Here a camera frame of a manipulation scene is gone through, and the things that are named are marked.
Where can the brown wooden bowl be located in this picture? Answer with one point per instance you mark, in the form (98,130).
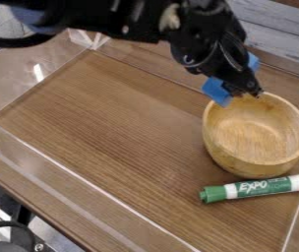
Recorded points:
(251,136)

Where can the green Expo marker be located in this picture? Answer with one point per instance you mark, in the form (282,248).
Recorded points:
(249,189)

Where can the clear acrylic corner bracket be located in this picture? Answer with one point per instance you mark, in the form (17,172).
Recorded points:
(90,40)

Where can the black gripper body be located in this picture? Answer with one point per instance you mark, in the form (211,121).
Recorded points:
(211,51)

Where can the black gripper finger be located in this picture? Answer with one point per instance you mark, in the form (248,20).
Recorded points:
(240,82)

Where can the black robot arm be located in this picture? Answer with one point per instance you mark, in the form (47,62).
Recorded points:
(134,20)

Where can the blue rectangular block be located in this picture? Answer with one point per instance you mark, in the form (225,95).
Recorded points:
(212,89)

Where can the clear acrylic tray wall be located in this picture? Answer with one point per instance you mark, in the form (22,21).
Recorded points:
(92,217)

